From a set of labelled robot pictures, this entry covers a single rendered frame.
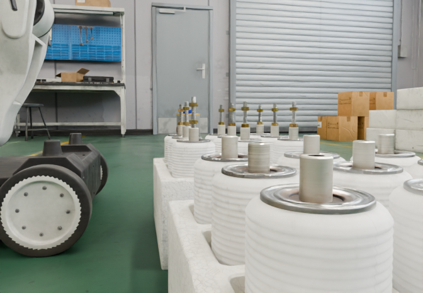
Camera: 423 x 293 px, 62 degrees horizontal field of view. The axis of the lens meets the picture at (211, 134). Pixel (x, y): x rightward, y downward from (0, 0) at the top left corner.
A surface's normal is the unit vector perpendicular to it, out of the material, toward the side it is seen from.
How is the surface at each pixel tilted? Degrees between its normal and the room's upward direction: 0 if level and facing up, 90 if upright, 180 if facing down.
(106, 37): 90
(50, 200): 90
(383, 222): 57
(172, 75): 90
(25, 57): 115
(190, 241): 0
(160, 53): 90
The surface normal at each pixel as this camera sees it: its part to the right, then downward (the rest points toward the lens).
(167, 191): 0.20, 0.05
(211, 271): 0.00, -1.00
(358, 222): 0.17, -0.70
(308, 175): -0.61, 0.04
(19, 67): 0.19, 0.47
